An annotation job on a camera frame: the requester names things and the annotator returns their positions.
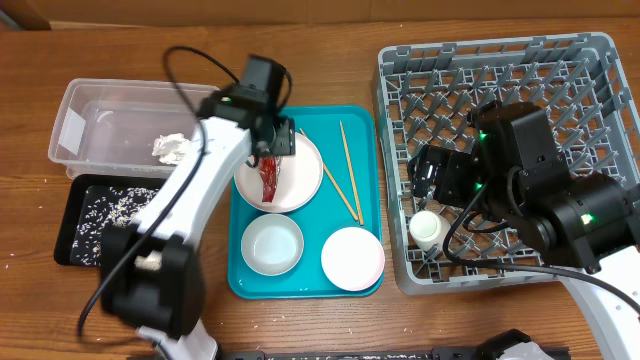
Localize white cup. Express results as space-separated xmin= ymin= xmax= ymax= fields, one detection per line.
xmin=409 ymin=210 xmax=450 ymax=252

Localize small white plate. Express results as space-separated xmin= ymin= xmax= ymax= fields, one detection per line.
xmin=321 ymin=227 xmax=385 ymax=292

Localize black rectangular tray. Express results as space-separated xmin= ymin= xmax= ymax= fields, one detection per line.
xmin=54 ymin=174 xmax=164 ymax=267

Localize rice pile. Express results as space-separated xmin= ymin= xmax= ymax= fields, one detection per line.
xmin=70 ymin=185 xmax=158 ymax=267

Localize red wrapper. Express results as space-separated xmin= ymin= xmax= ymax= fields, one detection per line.
xmin=258 ymin=157 xmax=279 ymax=203

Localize clear plastic bin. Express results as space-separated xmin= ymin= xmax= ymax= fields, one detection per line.
xmin=48 ymin=78 xmax=195 ymax=178

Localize wooden chopstick right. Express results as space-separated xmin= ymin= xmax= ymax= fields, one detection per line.
xmin=339 ymin=121 xmax=364 ymax=226

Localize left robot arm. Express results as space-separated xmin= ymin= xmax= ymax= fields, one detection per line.
xmin=78 ymin=55 xmax=295 ymax=359

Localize grey bowl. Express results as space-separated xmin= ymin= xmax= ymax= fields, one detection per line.
xmin=241 ymin=214 xmax=304 ymax=276

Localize large white plate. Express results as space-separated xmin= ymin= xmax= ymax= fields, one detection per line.
xmin=234 ymin=133 xmax=324 ymax=213

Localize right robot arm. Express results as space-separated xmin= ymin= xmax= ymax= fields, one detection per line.
xmin=408 ymin=100 xmax=639 ymax=359

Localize black rail bottom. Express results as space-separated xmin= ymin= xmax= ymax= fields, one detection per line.
xmin=218 ymin=329 xmax=572 ymax=360

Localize grey dish rack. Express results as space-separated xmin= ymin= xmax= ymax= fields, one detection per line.
xmin=374 ymin=32 xmax=639 ymax=295

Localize teal plastic tray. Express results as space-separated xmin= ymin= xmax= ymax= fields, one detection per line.
xmin=228 ymin=105 xmax=382 ymax=300

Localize foil ball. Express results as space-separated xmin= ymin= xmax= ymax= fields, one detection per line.
xmin=152 ymin=133 xmax=191 ymax=165

